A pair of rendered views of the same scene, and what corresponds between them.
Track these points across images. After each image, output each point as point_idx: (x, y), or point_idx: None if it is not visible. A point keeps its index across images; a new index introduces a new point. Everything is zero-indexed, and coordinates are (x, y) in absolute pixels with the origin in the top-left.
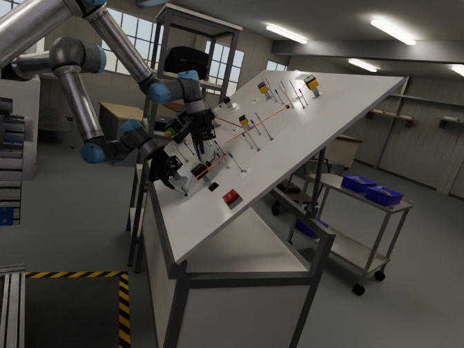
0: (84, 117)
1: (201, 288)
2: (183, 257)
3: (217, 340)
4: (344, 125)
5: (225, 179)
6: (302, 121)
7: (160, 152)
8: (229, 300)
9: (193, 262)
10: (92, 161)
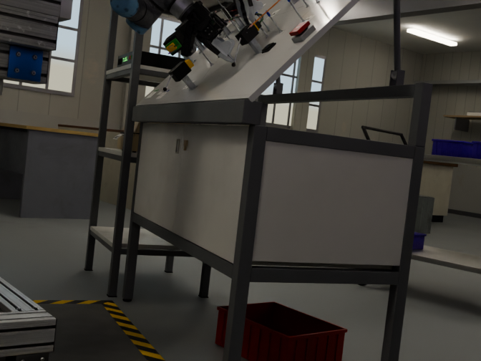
0: None
1: (280, 141)
2: (256, 92)
3: (304, 230)
4: None
5: (282, 36)
6: None
7: (200, 5)
8: (314, 167)
9: None
10: (126, 9)
